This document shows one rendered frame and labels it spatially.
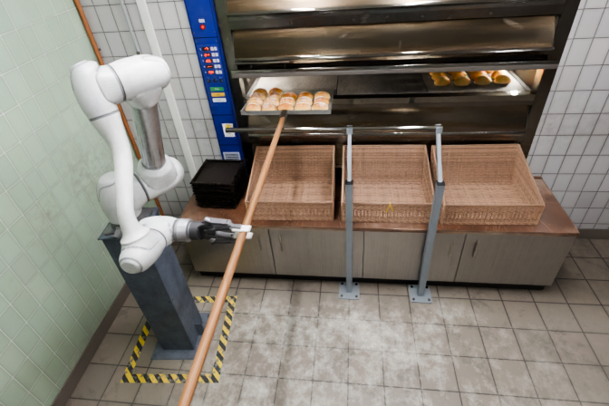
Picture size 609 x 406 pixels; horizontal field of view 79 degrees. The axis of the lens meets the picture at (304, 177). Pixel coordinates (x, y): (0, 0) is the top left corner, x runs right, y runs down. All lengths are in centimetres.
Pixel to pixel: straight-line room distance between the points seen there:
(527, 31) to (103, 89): 210
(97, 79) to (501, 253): 229
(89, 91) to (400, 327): 211
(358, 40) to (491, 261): 158
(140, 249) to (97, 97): 52
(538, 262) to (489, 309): 43
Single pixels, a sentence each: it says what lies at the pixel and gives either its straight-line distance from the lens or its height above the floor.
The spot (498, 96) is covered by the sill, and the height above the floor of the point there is 117.
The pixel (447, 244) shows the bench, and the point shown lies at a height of 45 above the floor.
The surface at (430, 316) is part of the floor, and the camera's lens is 265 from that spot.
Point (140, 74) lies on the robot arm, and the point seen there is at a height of 175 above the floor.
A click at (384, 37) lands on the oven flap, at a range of 229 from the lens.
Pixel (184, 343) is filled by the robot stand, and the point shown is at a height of 9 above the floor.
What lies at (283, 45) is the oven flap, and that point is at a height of 153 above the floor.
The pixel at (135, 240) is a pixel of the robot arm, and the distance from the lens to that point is 138.
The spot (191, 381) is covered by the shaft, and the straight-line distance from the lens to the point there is 112.
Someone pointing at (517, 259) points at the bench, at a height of 34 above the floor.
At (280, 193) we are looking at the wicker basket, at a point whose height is 59.
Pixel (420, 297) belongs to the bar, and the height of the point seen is 1.
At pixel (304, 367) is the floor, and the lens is 243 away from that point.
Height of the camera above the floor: 217
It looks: 36 degrees down
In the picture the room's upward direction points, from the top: 5 degrees counter-clockwise
